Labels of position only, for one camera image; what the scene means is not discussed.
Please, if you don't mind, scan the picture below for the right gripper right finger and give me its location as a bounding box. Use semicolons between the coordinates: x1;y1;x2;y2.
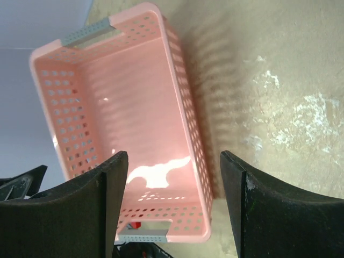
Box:
220;150;343;257

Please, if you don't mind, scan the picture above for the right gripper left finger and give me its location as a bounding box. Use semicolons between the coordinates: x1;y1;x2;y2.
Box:
1;151;128;257

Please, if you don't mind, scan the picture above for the pink perforated basket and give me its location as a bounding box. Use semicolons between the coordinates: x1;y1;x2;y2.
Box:
30;2;212;243

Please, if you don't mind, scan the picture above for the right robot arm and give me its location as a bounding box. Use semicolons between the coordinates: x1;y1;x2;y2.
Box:
1;151;343;257

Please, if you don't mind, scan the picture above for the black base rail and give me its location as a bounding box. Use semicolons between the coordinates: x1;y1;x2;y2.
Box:
112;242;173;258

